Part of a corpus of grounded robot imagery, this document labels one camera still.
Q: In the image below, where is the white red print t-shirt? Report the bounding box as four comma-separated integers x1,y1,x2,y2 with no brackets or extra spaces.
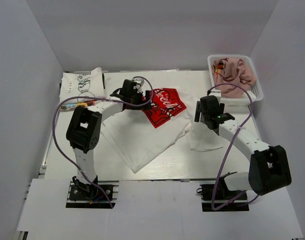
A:
101,87,223,173

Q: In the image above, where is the pink t-shirt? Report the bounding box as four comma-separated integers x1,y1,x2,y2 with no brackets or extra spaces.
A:
211,57,257,99

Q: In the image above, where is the plain white t-shirt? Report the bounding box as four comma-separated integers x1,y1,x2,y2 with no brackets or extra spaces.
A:
242,90,256,101

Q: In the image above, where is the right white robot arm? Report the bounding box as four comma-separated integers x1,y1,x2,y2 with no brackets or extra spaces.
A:
194,95,292,200

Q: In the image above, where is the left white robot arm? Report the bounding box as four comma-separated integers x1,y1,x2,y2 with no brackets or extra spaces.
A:
66,76,154,200

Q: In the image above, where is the folded white cartoon t-shirt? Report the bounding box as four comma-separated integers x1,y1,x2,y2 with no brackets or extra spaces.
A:
59,67,106,104

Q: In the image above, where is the white plastic basket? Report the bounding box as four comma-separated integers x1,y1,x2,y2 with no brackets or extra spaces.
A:
207,54,264,106

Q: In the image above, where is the folded colourful cartoon t-shirt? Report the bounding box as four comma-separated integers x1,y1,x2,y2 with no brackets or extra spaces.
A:
60,100,96,111

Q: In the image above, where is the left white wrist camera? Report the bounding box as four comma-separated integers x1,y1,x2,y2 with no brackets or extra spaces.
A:
132,77,145,89

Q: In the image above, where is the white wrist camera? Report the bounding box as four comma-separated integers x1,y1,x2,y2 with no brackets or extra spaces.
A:
207,89,222,99
132,77,145,89

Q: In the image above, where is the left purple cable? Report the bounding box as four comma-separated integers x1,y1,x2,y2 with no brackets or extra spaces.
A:
53,76,155,209

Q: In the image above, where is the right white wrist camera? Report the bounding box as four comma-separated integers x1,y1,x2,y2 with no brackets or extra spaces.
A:
207,89,222,99

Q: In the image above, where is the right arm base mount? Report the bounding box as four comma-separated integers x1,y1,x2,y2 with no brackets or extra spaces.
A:
196,182,249,212

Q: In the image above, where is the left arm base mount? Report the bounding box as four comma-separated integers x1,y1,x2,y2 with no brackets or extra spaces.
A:
65,181,119,209

